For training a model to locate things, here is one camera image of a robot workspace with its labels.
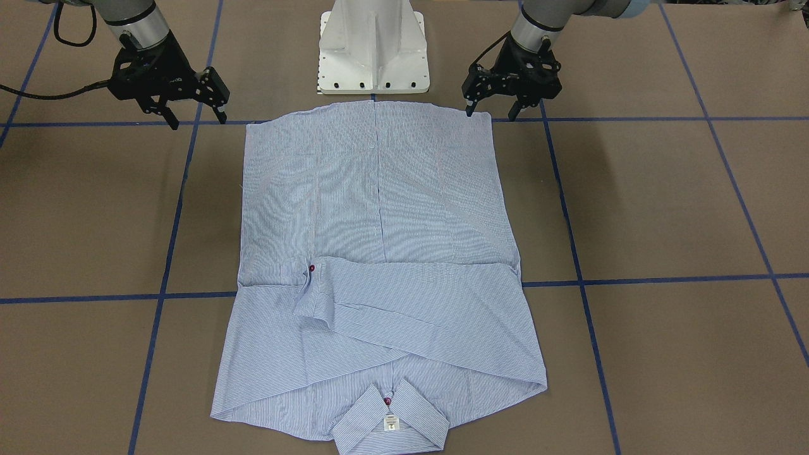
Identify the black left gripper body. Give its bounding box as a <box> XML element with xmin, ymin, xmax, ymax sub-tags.
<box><xmin>461</xmin><ymin>39</ymin><xmax>563</xmax><ymax>106</ymax></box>

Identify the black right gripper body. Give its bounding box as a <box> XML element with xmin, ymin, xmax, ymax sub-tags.
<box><xmin>107</xmin><ymin>39</ymin><xmax>230</xmax><ymax>118</ymax></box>

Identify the light blue striped shirt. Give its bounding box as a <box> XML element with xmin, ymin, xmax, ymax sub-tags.
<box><xmin>210</xmin><ymin>100</ymin><xmax>548</xmax><ymax>454</ymax></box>

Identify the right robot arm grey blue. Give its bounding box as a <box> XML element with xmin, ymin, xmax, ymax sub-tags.
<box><xmin>39</xmin><ymin>1</ymin><xmax>230</xmax><ymax>130</ymax></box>

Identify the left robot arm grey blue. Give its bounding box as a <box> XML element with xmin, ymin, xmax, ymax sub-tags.
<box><xmin>461</xmin><ymin>1</ymin><xmax>649</xmax><ymax>121</ymax></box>

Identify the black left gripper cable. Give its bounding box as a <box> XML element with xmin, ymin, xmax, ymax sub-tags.
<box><xmin>469</xmin><ymin>32</ymin><xmax>513</xmax><ymax>70</ymax></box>

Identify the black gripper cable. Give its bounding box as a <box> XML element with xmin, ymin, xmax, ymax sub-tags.
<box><xmin>469</xmin><ymin>32</ymin><xmax>513</xmax><ymax>70</ymax></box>
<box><xmin>0</xmin><ymin>0</ymin><xmax>118</xmax><ymax>102</ymax></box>

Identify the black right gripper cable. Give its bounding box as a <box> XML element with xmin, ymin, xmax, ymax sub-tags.
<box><xmin>0</xmin><ymin>0</ymin><xmax>118</xmax><ymax>102</ymax></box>

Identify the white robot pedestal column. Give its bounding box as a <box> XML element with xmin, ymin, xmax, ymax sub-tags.
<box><xmin>317</xmin><ymin>1</ymin><xmax>431</xmax><ymax>95</ymax></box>

